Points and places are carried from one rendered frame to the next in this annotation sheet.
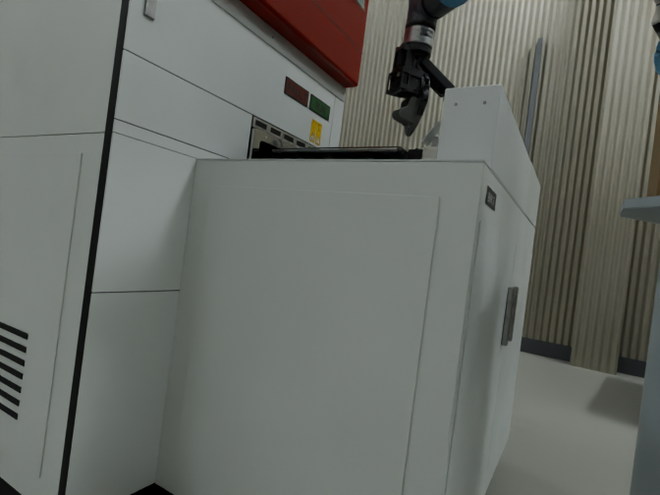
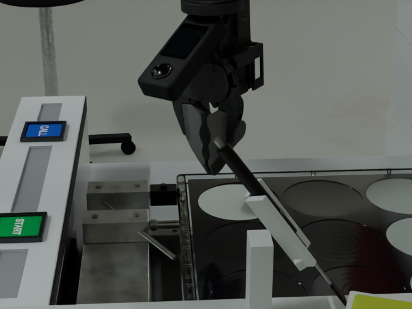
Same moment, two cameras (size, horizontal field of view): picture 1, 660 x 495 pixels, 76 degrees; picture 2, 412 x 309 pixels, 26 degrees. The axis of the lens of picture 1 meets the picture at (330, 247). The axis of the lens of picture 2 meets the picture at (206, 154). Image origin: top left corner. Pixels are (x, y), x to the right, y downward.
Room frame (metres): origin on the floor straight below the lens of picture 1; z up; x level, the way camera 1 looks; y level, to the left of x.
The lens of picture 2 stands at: (1.86, -0.70, 1.43)
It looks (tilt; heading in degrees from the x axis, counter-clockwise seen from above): 25 degrees down; 146
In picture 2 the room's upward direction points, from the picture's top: straight up
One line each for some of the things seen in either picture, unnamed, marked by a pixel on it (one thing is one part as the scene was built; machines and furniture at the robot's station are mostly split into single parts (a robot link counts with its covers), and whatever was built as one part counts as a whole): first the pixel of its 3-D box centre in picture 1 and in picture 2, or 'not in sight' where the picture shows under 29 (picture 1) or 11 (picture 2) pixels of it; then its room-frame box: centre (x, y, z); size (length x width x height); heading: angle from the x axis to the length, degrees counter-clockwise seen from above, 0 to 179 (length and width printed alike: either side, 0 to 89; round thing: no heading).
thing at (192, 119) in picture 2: (409, 115); (208, 131); (1.04, -0.15, 1.01); 0.06 x 0.03 x 0.09; 112
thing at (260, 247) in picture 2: (432, 142); (278, 254); (1.34, -0.28, 1.03); 0.06 x 0.04 x 0.13; 60
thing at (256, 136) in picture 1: (299, 165); not in sight; (1.28, 0.13, 0.89); 0.44 x 0.02 x 0.10; 150
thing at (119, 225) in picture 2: not in sight; (116, 225); (1.00, -0.26, 0.89); 0.08 x 0.03 x 0.03; 60
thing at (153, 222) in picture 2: not in sight; (165, 224); (1.03, -0.21, 0.89); 0.05 x 0.01 x 0.01; 60
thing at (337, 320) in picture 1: (385, 344); not in sight; (1.20, -0.19, 0.41); 0.96 x 0.64 x 0.82; 150
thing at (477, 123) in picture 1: (494, 165); (36, 228); (0.95, -0.34, 0.89); 0.55 x 0.09 x 0.14; 150
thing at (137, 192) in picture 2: (442, 154); (118, 195); (0.93, -0.22, 0.89); 0.08 x 0.03 x 0.03; 60
